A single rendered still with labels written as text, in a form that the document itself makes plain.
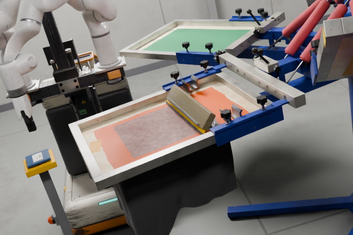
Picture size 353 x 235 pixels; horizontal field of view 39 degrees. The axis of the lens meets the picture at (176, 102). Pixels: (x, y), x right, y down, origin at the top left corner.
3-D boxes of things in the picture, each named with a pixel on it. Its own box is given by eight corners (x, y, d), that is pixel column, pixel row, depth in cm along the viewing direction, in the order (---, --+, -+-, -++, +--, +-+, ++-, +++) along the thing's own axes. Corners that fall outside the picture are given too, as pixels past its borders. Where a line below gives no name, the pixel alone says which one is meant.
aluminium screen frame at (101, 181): (97, 191, 181) (94, 182, 179) (70, 131, 232) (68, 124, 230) (283, 116, 200) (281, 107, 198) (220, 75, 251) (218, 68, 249)
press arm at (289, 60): (266, 82, 223) (264, 71, 221) (259, 78, 228) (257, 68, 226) (298, 69, 227) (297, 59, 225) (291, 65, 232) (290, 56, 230)
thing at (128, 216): (143, 259, 206) (115, 174, 189) (116, 205, 246) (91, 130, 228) (150, 256, 207) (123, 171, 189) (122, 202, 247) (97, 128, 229)
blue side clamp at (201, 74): (168, 100, 241) (165, 88, 238) (165, 97, 245) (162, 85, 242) (223, 80, 248) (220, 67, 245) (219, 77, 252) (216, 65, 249)
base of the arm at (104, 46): (96, 61, 257) (87, 33, 251) (120, 54, 258) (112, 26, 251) (97, 71, 243) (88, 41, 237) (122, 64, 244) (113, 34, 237)
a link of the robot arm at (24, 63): (19, 51, 203) (36, 50, 198) (28, 74, 207) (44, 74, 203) (-8, 66, 191) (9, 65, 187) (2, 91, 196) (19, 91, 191)
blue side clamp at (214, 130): (217, 147, 192) (214, 131, 189) (212, 141, 196) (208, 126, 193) (284, 119, 199) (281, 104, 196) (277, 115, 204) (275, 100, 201)
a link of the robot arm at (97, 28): (96, 31, 249) (87, 0, 243) (118, 30, 243) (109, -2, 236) (85, 39, 242) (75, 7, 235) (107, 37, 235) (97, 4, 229)
